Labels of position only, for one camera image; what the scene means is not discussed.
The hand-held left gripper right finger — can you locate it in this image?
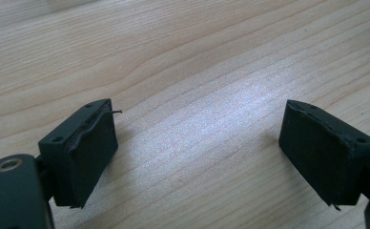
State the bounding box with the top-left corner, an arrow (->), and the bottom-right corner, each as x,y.
277,98 -> 370,212

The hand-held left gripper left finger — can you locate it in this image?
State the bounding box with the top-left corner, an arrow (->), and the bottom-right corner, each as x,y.
37,97 -> 123,210

